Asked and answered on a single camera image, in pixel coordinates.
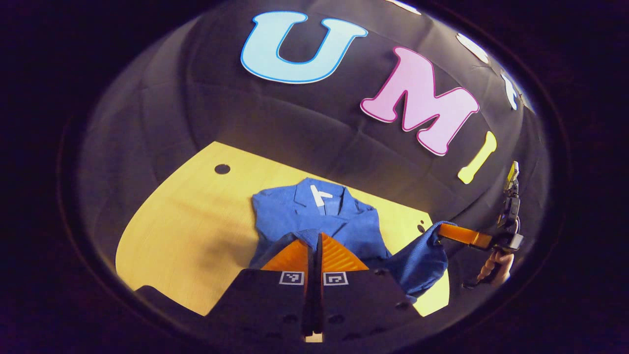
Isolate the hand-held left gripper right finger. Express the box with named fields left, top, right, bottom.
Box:
left=317, top=233, right=426, bottom=345

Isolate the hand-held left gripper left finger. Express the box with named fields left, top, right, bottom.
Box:
left=197, top=236, right=316, bottom=345

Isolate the blue button shirt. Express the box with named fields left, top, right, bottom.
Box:
left=250, top=177, right=450, bottom=303

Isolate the black backdrop cloth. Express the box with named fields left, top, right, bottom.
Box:
left=79, top=0, right=551, bottom=305

